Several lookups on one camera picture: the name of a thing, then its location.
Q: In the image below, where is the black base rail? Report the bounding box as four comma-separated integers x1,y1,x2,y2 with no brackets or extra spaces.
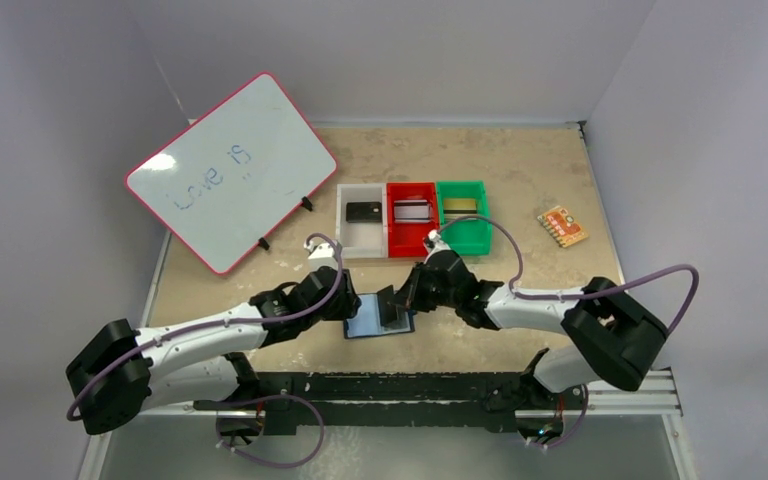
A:
195,370,587,439

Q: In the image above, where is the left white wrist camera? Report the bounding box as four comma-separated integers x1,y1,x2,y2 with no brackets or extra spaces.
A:
304,241,339,271

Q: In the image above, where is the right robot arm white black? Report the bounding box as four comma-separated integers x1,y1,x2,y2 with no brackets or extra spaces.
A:
393,250,668,407

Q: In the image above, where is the green plastic bin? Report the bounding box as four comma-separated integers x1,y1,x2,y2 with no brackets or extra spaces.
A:
436,181,493,256

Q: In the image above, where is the silver credit card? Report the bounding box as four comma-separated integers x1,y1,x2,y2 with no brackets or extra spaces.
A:
393,201,432,223

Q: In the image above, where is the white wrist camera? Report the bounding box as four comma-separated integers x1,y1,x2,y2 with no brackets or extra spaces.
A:
423,229,451,263
304,241,339,271

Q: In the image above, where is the white plastic bin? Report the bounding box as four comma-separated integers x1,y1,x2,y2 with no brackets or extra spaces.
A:
336,183,388,259

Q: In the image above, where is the blue leather card holder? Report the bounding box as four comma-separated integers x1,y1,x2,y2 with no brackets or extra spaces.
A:
343,293,415,340

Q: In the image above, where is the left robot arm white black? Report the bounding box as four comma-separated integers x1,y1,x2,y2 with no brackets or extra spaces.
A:
65,267,362,435

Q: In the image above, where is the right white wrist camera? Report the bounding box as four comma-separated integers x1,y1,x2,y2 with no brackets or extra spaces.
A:
423,229,451,263

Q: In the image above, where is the red plastic bin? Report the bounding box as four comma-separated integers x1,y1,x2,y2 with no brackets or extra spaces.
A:
386,182,440,258

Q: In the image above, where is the whiteboard with pink frame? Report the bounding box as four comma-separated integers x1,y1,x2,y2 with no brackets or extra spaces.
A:
124,72,337,275

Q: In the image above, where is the gold credit card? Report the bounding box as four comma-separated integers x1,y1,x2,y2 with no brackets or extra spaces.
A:
442,197,478,223

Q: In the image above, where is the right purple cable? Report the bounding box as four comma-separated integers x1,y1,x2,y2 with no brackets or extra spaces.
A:
426,215,701,453

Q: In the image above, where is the orange card with pattern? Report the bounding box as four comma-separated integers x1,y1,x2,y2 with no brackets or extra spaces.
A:
536,205,589,248

